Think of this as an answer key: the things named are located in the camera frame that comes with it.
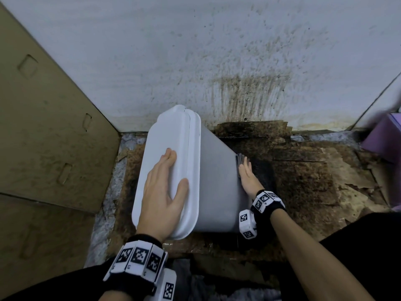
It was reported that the person's left forearm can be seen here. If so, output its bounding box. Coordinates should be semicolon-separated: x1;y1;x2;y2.
99;290;134;301

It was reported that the purple cardboard display box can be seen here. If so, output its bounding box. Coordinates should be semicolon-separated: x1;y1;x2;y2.
360;112;401;212

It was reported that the person's right forearm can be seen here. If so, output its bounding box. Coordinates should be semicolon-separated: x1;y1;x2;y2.
270;209;375;301

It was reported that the person's black clothing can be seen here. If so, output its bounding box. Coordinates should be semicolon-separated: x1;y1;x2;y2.
0;211;401;301

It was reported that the stained brown cardboard sheet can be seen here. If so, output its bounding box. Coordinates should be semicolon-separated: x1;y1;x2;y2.
106;120;391;264

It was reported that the brown cardboard panel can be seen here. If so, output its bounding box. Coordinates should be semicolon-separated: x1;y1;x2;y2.
0;3;121;300

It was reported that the white lidded trash bin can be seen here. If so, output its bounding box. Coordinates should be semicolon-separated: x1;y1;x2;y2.
131;105;253;240

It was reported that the person's right hand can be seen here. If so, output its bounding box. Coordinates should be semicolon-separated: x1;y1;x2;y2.
239;156;265;200

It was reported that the person's left hand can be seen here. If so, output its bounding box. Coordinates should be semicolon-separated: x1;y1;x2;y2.
136;148;190;243

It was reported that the right wrist marker band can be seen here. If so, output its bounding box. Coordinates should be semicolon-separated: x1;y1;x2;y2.
239;189;287;240

